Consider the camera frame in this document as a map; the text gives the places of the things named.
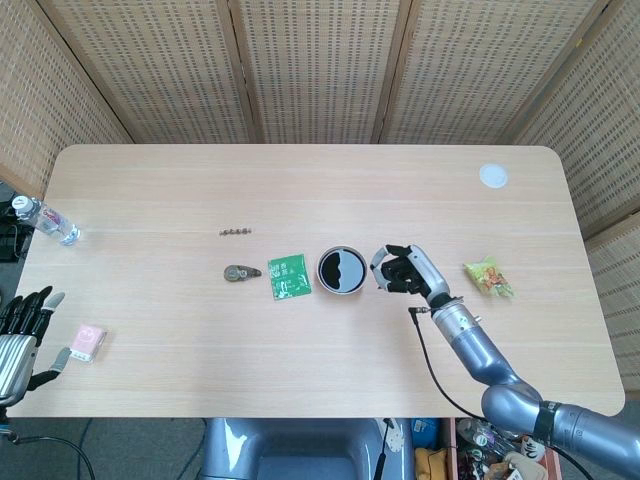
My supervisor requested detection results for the green tea sachet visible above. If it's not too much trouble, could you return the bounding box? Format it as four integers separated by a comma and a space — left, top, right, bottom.
267, 253, 313, 303

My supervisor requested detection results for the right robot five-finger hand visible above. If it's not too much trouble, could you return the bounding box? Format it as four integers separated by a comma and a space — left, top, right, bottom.
369, 243, 449, 307

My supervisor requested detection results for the wooden rattan folding screen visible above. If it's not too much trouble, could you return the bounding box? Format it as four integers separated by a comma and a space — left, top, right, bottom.
0, 0, 640, 389

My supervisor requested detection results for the black bowl with white rim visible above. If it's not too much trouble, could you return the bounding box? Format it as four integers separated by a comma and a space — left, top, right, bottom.
316, 244, 370, 296

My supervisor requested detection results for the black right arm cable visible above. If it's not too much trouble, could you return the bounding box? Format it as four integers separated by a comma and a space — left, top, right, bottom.
408, 306, 594, 480

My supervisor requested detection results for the red crate of clutter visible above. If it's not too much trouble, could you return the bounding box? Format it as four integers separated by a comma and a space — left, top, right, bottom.
442, 417, 561, 480

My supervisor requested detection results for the black equipment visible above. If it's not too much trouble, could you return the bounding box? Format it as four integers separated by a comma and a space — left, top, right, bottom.
0, 182, 34, 264

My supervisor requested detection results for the grey robot torso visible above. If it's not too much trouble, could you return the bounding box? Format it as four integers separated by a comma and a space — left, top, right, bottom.
202, 417, 416, 480

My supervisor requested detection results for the yellow-green snack packet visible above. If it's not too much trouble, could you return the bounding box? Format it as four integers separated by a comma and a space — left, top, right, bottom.
462, 255, 516, 300

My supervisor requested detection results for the white round table cap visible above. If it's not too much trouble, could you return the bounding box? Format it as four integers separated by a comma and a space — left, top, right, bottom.
478, 163, 511, 190

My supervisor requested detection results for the blue packet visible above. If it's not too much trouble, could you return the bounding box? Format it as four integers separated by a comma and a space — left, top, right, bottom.
410, 417, 441, 449

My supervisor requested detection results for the pink smiley box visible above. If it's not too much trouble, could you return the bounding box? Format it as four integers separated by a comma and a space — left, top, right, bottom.
69, 323, 109, 365

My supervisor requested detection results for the black floor cable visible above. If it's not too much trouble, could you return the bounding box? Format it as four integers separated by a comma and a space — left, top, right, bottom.
0, 424, 96, 480

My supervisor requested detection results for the clear plastic water bottle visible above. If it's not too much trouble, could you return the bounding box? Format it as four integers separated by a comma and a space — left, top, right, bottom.
10, 194, 81, 246

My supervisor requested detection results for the brown correction tape dispenser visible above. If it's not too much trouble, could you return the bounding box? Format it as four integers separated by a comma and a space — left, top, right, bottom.
221, 263, 263, 284

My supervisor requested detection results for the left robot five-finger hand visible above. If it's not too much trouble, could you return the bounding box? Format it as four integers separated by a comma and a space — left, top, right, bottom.
0, 285, 74, 406

